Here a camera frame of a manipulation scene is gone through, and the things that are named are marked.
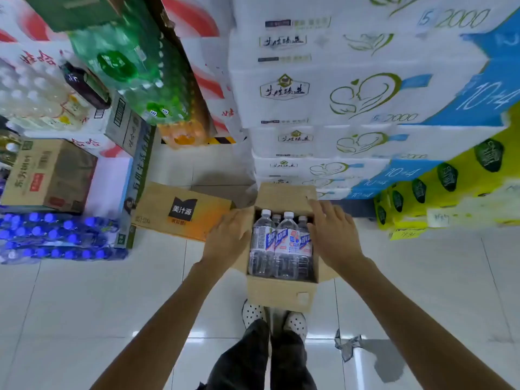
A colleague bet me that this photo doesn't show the person's right hand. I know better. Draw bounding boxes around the person's right hand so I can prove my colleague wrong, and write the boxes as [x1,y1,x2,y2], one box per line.
[307,198,365,274]

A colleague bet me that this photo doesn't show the person's left hand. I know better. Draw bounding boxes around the person's left hand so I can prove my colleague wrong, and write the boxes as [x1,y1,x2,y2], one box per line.
[201,206,255,277]

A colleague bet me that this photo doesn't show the brown cardboard box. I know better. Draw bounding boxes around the brown cardboard box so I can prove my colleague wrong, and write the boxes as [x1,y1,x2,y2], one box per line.
[233,182,340,314]

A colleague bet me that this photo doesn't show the person's right forearm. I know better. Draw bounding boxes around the person's right forearm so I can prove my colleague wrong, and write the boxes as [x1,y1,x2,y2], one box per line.
[339,257,515,390]

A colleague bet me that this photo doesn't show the person's left forearm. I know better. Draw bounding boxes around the person's left forearm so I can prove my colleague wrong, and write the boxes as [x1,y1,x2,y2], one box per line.
[90,257,236,390]

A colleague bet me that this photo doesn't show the orange juice carton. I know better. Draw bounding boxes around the orange juice carton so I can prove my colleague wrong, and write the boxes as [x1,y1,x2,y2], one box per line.
[132,181,236,242]

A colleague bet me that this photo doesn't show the person's white left clog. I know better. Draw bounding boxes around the person's white left clog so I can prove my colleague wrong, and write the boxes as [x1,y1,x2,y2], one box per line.
[242,298,268,330]

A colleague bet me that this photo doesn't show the person's white clog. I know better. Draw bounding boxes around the person's white clog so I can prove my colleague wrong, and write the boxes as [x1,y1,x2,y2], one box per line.
[283,311,309,342]
[242,298,268,330]

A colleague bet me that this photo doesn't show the person's white right clog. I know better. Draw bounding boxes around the person's white right clog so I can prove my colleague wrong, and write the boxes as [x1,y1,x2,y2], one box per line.
[283,311,309,342]

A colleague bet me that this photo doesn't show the yellow paper price tag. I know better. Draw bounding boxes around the yellow paper price tag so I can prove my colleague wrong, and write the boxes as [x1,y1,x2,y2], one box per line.
[389,227,428,242]

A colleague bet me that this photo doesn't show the white green printed carton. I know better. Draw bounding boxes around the white green printed carton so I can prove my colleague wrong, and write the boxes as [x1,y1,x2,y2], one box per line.
[83,95,159,250]

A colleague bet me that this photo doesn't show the clear plastic scrap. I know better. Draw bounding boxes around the clear plastic scrap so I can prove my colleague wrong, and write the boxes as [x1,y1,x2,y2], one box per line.
[334,328,363,363]

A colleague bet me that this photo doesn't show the white paper price tag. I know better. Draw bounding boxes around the white paper price tag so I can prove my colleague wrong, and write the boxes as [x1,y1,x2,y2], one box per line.
[426,207,464,229]

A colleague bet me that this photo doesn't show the pack of orange bottles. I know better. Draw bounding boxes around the pack of orange bottles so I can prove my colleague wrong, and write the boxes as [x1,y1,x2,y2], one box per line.
[157,119,212,150]

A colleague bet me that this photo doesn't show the stack of white tissue packs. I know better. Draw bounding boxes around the stack of white tissue packs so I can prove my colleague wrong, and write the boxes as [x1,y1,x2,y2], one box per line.
[228,0,520,199]

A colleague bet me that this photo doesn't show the stack of yellow tissue packs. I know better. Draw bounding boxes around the stack of yellow tissue packs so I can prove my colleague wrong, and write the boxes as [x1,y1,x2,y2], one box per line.
[373,105,520,231]

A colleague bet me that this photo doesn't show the packs of blue cap bottles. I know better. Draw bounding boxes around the packs of blue cap bottles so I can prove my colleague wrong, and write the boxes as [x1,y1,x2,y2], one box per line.
[0,211,130,265]

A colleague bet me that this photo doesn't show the brown printed carton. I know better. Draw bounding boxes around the brown printed carton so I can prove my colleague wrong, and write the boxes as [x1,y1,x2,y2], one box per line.
[0,138,99,214]

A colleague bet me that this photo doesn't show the pack of green bottles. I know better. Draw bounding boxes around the pack of green bottles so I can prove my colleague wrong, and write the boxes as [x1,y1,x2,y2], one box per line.
[67,0,194,126]

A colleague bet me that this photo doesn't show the dark drink bottle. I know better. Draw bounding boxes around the dark drink bottle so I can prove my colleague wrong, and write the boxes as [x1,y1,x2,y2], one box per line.
[58,60,113,111]

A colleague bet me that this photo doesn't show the yellow green bottle pack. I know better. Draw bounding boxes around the yellow green bottle pack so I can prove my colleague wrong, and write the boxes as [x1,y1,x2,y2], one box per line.
[0,129,24,169]

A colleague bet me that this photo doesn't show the pack of white bottles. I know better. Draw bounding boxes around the pack of white bottles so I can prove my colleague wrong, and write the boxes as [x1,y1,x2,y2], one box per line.
[0,56,92,133]

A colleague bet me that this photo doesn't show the dark green carton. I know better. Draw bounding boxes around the dark green carton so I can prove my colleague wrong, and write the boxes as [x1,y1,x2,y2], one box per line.
[23,0,122,34]

